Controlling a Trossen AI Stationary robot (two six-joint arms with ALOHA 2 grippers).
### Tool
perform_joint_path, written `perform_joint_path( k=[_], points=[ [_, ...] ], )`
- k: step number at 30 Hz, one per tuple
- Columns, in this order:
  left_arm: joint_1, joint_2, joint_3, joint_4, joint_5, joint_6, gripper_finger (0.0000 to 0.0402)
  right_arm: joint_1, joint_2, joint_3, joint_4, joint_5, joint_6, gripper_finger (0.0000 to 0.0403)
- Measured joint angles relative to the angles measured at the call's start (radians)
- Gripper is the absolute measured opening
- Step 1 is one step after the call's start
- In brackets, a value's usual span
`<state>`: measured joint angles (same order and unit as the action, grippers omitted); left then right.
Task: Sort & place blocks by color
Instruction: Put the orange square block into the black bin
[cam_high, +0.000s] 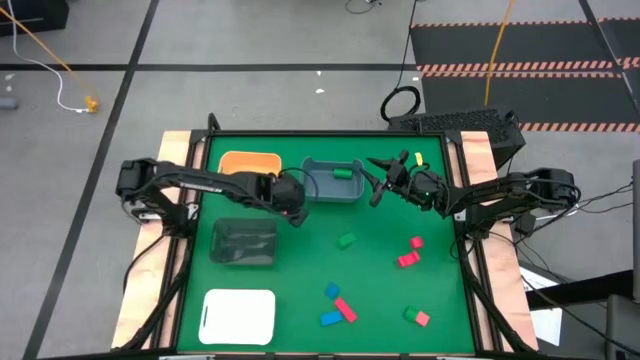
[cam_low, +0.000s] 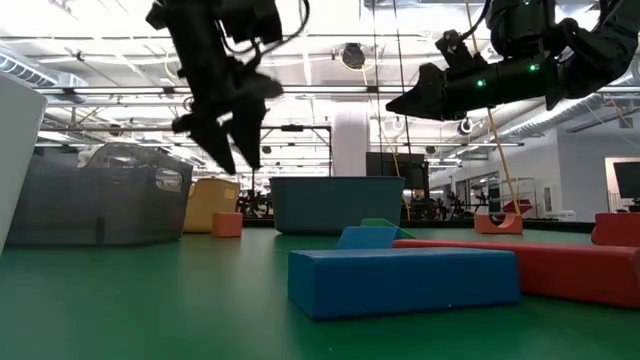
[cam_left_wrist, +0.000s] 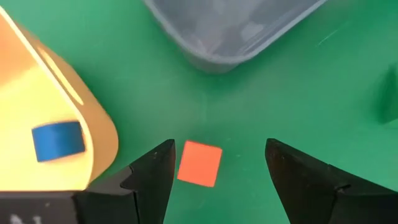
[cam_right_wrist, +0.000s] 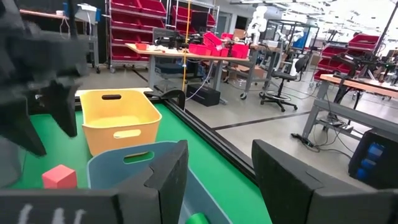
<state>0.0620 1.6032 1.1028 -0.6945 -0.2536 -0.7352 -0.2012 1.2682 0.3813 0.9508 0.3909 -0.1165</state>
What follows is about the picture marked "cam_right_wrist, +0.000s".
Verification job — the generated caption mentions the wooden table grey frame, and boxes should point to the wooden table grey frame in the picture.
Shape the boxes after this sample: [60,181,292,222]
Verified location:
[301,73,398,141]

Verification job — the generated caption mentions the green cylinder foam block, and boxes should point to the green cylinder foam block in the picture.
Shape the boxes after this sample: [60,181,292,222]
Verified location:
[185,212,211,224]

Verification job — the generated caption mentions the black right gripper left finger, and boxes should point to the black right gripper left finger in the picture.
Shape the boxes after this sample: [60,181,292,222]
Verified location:
[114,139,190,224]

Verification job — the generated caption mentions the red bin shelf rack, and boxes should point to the red bin shelf rack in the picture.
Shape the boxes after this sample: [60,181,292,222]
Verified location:
[107,0,169,71]
[313,33,380,82]
[169,0,218,37]

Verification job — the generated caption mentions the yellow plastic bin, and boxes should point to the yellow plastic bin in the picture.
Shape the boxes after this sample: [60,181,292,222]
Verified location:
[79,89,163,157]

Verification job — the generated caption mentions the white humanoid robot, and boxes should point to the white humanoid robot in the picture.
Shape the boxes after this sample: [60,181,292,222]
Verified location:
[247,5,269,46]

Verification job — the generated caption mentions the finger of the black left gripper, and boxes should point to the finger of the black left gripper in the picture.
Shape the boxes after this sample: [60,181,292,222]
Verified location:
[0,93,48,157]
[45,79,79,138]

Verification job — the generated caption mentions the wooden work table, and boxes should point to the wooden work table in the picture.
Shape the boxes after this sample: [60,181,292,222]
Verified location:
[125,42,259,100]

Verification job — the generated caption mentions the blue-grey plastic bin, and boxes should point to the blue-grey plastic bin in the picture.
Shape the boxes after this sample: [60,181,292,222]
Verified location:
[86,140,234,224]

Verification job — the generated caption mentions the black floor box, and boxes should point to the black floor box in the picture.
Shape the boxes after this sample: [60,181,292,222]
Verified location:
[185,83,221,108]

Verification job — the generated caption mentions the transparent grey plastic bin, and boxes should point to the transparent grey plastic bin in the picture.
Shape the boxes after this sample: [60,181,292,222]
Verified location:
[0,136,28,189]

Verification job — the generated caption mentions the black case blue parts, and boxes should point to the black case blue parts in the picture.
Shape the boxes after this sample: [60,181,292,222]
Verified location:
[348,129,398,190]

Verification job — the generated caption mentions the orange-yellow cable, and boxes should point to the orange-yellow cable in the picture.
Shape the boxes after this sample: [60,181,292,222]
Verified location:
[182,0,192,93]

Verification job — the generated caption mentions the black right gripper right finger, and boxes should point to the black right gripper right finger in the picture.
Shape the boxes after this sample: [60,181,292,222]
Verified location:
[251,139,325,224]

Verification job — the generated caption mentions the black floor power strip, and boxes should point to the black floor power strip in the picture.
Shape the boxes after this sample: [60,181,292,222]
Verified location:
[290,133,315,149]

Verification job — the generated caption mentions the white box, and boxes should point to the white box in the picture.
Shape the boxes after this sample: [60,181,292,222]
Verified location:
[74,2,102,26]

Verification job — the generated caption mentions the black office chair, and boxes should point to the black office chair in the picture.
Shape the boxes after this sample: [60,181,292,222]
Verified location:
[260,55,310,113]

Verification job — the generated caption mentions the red cube foam block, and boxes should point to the red cube foam block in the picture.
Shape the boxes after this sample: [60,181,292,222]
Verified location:
[41,164,78,190]

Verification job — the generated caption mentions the red plastic storage bin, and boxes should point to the red plastic storage bin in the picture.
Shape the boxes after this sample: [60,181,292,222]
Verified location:
[203,32,223,47]
[188,43,212,56]
[231,43,249,59]

